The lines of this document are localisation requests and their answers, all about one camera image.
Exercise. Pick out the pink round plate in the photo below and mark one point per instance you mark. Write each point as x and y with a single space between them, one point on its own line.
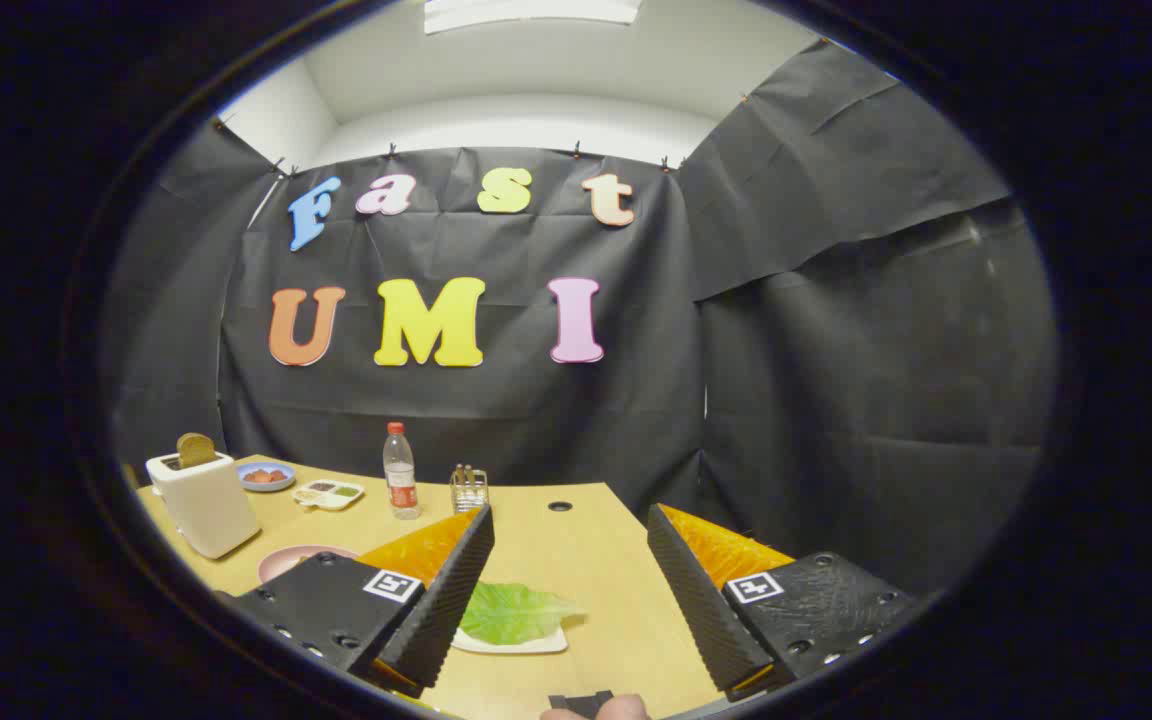
281 560

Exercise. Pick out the ceiling light panel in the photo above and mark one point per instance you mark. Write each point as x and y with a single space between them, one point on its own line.
531 12

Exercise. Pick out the white divided seasoning tray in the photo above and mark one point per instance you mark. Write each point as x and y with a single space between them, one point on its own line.
329 494

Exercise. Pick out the green lettuce leaf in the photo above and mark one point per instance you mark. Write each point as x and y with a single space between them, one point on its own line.
516 612

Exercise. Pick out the white square plate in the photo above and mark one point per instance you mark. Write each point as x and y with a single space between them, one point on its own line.
526 648

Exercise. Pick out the blue plate with red food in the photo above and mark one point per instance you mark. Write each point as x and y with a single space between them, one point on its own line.
266 477

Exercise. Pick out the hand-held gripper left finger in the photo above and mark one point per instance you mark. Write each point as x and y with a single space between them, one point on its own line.
456 590

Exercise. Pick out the brown toast slice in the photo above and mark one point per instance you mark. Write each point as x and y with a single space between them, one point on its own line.
196 450

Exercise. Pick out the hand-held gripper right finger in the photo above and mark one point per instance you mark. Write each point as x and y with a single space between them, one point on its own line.
686 590

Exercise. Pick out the white toaster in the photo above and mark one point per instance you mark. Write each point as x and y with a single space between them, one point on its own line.
206 510

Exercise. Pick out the clear bottle with red cap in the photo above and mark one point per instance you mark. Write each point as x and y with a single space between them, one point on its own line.
401 480

